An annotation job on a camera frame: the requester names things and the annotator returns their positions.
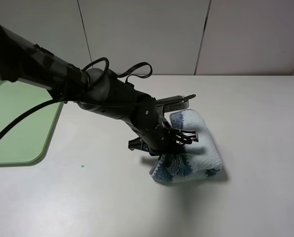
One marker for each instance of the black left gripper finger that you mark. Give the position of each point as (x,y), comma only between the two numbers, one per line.
(172,163)

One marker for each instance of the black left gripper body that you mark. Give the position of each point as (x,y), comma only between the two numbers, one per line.
(161,138)

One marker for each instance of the blue white striped towel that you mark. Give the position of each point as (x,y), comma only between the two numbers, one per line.
(198,160)

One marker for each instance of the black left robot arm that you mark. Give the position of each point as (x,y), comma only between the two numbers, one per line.
(35,84)

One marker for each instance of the green plastic tray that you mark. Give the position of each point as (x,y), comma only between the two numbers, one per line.
(27,142)

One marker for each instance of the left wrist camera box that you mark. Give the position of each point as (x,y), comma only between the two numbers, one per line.
(175,103)

